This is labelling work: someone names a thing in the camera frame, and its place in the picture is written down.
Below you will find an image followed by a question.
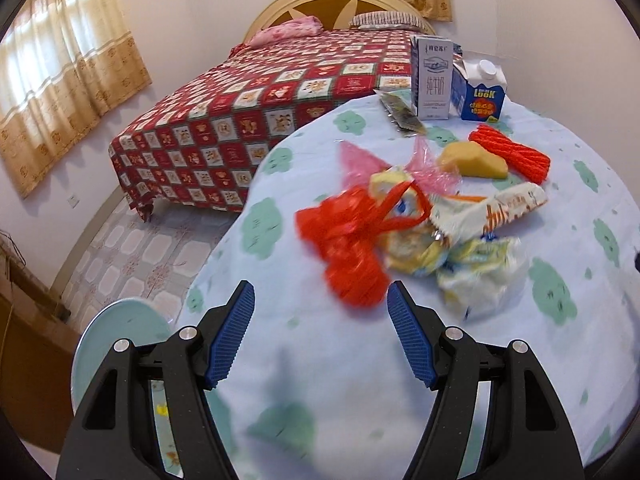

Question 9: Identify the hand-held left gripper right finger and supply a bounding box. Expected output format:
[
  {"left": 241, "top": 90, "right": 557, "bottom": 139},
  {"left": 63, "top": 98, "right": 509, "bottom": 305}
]
[{"left": 386, "top": 281, "right": 586, "bottom": 480}]

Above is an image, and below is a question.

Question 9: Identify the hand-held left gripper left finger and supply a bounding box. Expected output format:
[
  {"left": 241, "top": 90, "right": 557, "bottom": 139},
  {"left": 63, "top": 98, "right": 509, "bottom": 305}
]
[{"left": 55, "top": 280, "right": 257, "bottom": 480}]

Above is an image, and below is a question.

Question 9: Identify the light blue bin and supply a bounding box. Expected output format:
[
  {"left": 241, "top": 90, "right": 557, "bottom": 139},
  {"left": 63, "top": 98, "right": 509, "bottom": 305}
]
[{"left": 72, "top": 297, "right": 173, "bottom": 480}]

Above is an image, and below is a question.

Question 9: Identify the red plastic bag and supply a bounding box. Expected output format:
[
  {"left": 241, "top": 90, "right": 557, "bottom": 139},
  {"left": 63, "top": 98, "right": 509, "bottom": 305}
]
[{"left": 295, "top": 182, "right": 431, "bottom": 308}]

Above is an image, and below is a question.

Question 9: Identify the white orange snack wrapper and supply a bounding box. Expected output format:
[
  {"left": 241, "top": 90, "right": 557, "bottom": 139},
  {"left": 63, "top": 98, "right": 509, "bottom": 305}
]
[{"left": 430, "top": 182, "right": 548, "bottom": 241}]

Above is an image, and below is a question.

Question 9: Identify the pink plastic wrapper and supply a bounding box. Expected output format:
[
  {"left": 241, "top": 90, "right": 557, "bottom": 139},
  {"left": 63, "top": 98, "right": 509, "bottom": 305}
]
[{"left": 340, "top": 140, "right": 461, "bottom": 196}]

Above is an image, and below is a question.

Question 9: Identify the yellow sponge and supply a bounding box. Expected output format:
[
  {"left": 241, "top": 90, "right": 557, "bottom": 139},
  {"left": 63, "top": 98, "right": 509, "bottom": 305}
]
[{"left": 438, "top": 141, "right": 510, "bottom": 179}]

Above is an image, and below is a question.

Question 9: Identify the red foam net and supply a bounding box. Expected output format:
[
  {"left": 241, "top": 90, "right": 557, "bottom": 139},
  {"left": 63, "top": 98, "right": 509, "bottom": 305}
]
[{"left": 468, "top": 124, "right": 551, "bottom": 184}]

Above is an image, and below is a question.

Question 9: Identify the white tablecloth with green clouds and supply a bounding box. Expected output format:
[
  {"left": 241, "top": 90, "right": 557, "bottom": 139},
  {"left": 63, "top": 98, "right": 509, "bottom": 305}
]
[{"left": 177, "top": 92, "right": 640, "bottom": 480}]

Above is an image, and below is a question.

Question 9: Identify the wooden cabinet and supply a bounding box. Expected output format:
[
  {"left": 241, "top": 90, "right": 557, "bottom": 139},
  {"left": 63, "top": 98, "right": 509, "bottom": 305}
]
[{"left": 0, "top": 240, "right": 83, "bottom": 456}]

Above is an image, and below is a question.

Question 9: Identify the dark snack packet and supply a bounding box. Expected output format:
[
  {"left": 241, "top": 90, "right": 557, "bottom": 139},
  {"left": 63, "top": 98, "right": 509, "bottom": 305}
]
[{"left": 377, "top": 89, "right": 426, "bottom": 136}]

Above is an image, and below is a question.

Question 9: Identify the red patterned bedspread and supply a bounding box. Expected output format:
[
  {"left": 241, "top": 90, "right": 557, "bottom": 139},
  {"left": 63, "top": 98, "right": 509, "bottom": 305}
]
[{"left": 110, "top": 29, "right": 416, "bottom": 222}]

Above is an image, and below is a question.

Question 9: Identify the blue juice carton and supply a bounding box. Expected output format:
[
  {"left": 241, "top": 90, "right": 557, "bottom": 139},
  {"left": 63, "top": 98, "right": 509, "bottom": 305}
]
[{"left": 450, "top": 57, "right": 508, "bottom": 122}]

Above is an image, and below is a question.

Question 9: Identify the white milk carton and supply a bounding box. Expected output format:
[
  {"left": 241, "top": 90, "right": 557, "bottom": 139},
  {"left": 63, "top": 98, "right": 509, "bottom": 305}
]
[{"left": 411, "top": 36, "right": 454, "bottom": 121}]

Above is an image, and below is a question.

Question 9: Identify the pink pillow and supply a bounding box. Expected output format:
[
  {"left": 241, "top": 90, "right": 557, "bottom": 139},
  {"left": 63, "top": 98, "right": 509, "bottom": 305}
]
[{"left": 248, "top": 16, "right": 322, "bottom": 48}]

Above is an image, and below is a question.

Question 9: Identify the striped pillow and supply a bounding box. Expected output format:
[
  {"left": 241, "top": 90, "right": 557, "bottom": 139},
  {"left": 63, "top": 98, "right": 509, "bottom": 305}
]
[{"left": 348, "top": 11, "right": 426, "bottom": 30}]

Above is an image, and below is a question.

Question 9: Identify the cream wooden bed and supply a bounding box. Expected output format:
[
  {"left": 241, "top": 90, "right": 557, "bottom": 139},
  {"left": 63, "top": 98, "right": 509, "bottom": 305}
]
[{"left": 110, "top": 0, "right": 451, "bottom": 222}]

